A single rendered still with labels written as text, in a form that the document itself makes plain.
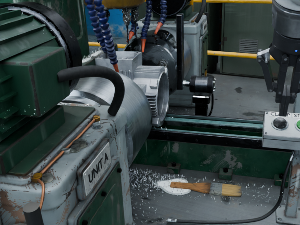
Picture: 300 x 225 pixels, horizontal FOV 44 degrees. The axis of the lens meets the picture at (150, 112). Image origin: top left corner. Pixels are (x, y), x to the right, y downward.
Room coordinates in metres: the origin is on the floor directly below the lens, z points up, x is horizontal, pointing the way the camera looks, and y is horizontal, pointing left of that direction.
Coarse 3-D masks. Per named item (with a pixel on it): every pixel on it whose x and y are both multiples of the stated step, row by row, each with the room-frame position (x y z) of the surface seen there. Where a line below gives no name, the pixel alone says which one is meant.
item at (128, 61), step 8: (104, 56) 1.17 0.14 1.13; (120, 56) 1.18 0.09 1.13; (128, 56) 1.17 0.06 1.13; (136, 56) 1.11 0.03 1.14; (96, 64) 1.10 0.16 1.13; (104, 64) 1.09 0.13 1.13; (120, 64) 1.08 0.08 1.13; (128, 64) 1.07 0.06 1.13; (136, 64) 1.11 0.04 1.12; (120, 72) 1.08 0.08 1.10; (128, 72) 1.07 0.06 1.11
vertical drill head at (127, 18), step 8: (104, 0) 1.05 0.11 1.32; (112, 0) 1.04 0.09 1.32; (120, 0) 1.05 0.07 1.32; (128, 0) 1.06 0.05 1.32; (136, 0) 1.07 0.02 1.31; (144, 0) 1.11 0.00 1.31; (104, 8) 1.06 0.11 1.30; (112, 8) 1.05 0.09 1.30; (120, 8) 1.06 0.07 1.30; (128, 8) 1.07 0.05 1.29; (136, 8) 1.14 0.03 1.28; (128, 16) 1.07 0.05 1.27; (136, 16) 1.15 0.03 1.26; (128, 24) 1.08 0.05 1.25; (136, 24) 1.16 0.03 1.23; (128, 32) 1.08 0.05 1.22; (136, 32) 1.16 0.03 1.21; (128, 40) 1.08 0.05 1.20
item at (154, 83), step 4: (152, 80) 1.04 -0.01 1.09; (156, 80) 1.03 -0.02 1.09; (152, 84) 1.03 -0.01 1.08; (156, 84) 1.02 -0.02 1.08; (152, 88) 1.03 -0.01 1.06; (156, 88) 1.03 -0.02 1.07; (168, 104) 1.16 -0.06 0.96; (168, 108) 1.16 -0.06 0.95; (152, 120) 1.03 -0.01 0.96; (156, 120) 1.03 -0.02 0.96; (152, 124) 1.03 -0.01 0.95; (156, 124) 1.02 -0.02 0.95
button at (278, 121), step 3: (279, 117) 0.76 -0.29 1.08; (276, 120) 0.76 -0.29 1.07; (279, 120) 0.75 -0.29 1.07; (282, 120) 0.75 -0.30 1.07; (285, 120) 0.75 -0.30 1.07; (273, 123) 0.75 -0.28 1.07; (276, 123) 0.75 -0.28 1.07; (279, 123) 0.75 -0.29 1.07; (282, 123) 0.75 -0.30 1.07; (285, 123) 0.74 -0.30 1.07; (276, 126) 0.74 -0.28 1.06; (279, 126) 0.74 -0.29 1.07; (282, 126) 0.74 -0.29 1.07; (285, 126) 0.74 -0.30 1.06
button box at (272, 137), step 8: (264, 112) 0.79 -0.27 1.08; (272, 112) 0.78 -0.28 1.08; (264, 120) 0.77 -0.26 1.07; (272, 120) 0.76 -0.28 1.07; (288, 120) 0.76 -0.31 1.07; (296, 120) 0.75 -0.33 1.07; (264, 128) 0.75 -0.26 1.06; (272, 128) 0.75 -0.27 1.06; (288, 128) 0.74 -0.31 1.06; (296, 128) 0.73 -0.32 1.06; (264, 136) 0.74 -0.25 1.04; (272, 136) 0.73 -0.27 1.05; (280, 136) 0.73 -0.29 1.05; (288, 136) 0.72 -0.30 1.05; (296, 136) 0.72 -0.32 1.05; (264, 144) 0.75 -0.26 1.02; (272, 144) 0.74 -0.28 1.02; (280, 144) 0.74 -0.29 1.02; (288, 144) 0.73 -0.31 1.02; (296, 144) 0.72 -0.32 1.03
